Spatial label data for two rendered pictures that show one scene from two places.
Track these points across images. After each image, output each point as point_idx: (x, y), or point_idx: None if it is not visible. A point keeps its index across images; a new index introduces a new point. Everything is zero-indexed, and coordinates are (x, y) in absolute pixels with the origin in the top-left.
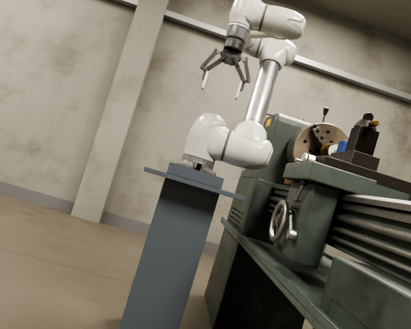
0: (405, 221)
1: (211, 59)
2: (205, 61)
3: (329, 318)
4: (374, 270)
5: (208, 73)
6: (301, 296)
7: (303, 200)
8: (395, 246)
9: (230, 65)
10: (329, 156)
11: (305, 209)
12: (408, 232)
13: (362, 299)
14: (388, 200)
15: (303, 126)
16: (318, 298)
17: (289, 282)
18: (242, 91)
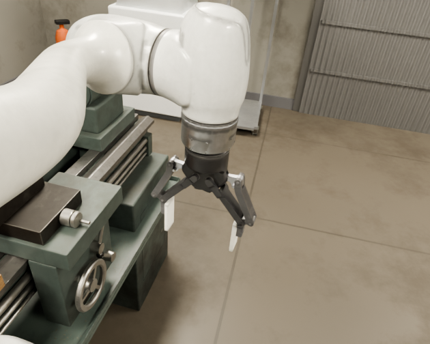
0: (125, 155)
1: (239, 200)
2: (252, 204)
3: (147, 217)
4: (130, 188)
5: (233, 222)
6: (150, 228)
7: (97, 233)
8: (124, 170)
9: (197, 188)
10: (74, 188)
11: (106, 231)
12: (130, 157)
13: (152, 189)
14: (114, 158)
15: None
16: (117, 244)
17: (140, 246)
18: (162, 211)
